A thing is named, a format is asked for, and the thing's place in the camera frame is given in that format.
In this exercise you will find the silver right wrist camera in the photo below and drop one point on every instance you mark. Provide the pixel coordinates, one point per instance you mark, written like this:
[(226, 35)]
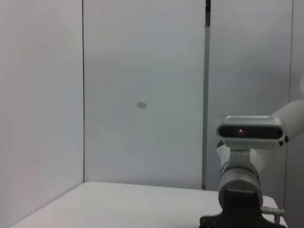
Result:
[(249, 131)]

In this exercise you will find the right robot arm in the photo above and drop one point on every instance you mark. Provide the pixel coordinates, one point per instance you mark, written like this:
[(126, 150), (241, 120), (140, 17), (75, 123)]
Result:
[(237, 177)]

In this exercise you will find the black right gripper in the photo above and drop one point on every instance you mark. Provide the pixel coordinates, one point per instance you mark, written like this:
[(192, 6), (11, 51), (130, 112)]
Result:
[(240, 213)]

